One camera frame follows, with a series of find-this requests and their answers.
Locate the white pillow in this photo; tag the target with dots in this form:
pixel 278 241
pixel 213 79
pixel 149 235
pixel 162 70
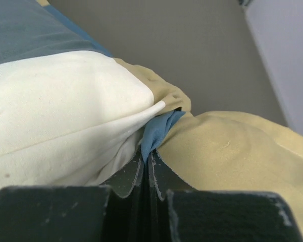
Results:
pixel 65 118

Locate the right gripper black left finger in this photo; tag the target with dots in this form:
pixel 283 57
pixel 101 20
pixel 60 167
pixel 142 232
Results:
pixel 111 211

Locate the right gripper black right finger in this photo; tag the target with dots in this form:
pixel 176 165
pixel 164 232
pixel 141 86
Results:
pixel 179 212

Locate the checkered blue beige white pillowcase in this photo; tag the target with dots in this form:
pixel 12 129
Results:
pixel 216 150

